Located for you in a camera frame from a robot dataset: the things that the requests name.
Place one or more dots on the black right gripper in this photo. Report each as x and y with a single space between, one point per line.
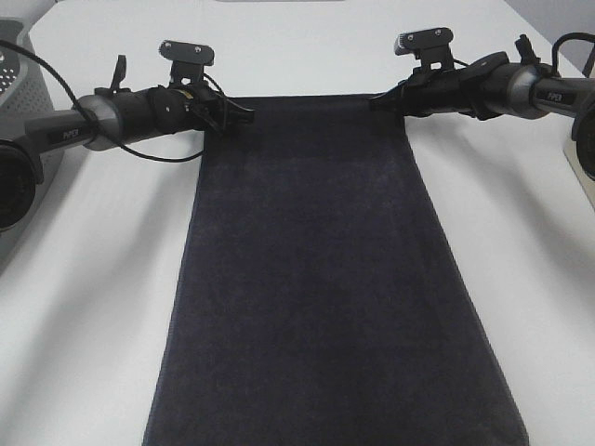
437 91

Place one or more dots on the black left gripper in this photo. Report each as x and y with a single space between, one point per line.
195 108

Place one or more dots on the dark navy towel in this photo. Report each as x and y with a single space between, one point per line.
318 299

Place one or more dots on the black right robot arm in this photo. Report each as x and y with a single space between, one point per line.
493 86

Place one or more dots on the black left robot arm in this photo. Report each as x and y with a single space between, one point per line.
112 117

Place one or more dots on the grey perforated plastic basket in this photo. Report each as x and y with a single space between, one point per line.
23 93

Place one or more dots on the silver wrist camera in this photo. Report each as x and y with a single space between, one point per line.
430 47

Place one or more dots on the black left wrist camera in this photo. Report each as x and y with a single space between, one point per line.
188 60

